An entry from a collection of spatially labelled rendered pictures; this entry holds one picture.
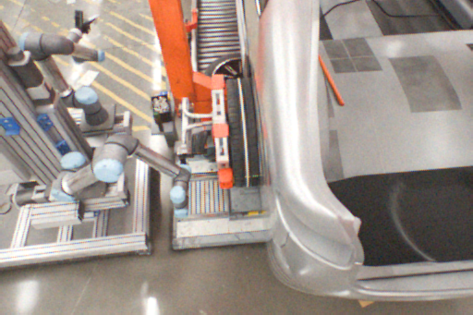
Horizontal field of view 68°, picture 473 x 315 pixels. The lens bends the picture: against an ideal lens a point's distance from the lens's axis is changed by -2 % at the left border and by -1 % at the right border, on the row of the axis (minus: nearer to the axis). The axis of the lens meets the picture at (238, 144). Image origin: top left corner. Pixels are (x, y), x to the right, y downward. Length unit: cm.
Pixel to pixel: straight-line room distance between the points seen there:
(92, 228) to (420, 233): 210
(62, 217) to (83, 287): 76
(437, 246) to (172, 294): 168
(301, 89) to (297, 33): 23
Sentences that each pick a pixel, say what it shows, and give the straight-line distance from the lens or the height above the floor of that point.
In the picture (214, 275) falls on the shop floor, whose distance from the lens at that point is 267.
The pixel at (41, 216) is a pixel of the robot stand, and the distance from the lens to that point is 233.
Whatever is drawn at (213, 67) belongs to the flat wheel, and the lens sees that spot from 314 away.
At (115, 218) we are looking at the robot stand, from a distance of 276.
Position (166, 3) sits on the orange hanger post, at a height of 148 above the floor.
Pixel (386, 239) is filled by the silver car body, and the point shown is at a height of 91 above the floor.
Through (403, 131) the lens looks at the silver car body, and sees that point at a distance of 218.
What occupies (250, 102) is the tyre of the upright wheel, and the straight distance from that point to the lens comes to 189.
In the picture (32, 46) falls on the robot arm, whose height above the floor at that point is 143.
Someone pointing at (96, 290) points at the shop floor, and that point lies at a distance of 284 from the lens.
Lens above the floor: 254
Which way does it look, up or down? 53 degrees down
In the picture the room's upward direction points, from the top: 3 degrees counter-clockwise
